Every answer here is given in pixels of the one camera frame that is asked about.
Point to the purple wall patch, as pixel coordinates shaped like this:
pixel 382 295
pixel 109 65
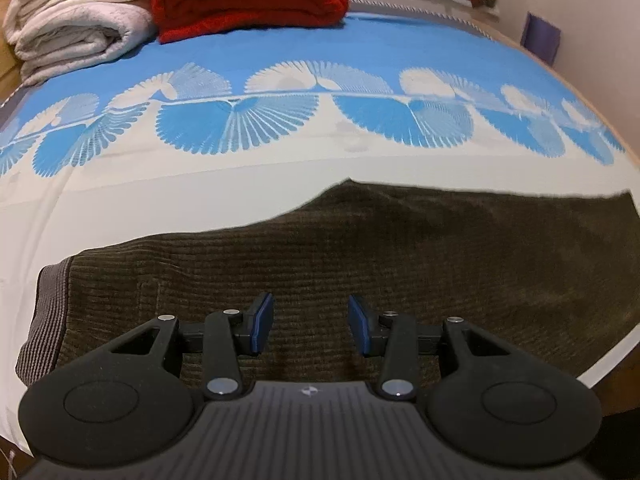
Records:
pixel 541 37

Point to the light grey folded blanket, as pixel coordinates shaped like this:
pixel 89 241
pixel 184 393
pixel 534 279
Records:
pixel 75 42

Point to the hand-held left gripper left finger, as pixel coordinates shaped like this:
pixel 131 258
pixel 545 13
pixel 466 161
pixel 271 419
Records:
pixel 262 324

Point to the red folded blanket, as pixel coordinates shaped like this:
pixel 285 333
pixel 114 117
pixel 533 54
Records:
pixel 240 0

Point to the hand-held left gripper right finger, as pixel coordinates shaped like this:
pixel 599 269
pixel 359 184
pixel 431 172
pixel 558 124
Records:
pixel 360 326

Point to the blue white printed bedsheet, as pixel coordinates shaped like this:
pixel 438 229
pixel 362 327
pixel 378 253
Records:
pixel 350 45

